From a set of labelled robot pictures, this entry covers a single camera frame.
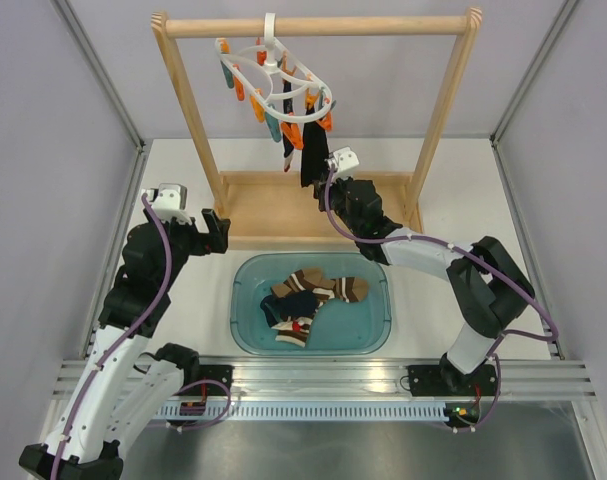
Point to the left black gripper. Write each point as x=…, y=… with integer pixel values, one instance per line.
x=216, y=240

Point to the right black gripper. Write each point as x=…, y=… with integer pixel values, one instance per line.
x=321, y=187

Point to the black sock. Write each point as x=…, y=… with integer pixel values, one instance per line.
x=314, y=154

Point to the brown striped sock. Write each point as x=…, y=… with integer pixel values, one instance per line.
x=347, y=289
x=297, y=331

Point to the navy patterned sock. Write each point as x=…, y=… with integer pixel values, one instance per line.
x=294, y=306
x=287, y=135

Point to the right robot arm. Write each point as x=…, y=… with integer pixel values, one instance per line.
x=490, y=289

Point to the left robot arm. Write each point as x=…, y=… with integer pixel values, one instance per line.
x=99, y=424

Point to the white clip hanger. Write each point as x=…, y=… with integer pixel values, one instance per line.
x=265, y=74

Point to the wooden hanging rack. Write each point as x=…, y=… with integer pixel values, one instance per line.
x=269, y=210

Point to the teal plastic bin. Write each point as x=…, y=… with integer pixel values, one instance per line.
x=338, y=328

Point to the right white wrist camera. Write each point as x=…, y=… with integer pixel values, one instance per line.
x=344, y=162

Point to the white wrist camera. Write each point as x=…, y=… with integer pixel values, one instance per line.
x=169, y=201
x=344, y=162

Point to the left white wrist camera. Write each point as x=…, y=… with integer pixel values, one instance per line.
x=169, y=201

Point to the aluminium mounting rail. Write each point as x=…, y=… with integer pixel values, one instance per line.
x=367, y=378

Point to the white slotted cable duct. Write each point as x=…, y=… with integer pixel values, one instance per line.
x=306, y=411

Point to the left aluminium frame post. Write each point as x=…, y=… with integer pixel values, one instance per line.
x=80, y=37

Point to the aluminium frame post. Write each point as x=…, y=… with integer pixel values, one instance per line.
x=545, y=49
x=80, y=37

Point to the right aluminium frame post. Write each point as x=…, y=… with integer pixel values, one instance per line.
x=545, y=49

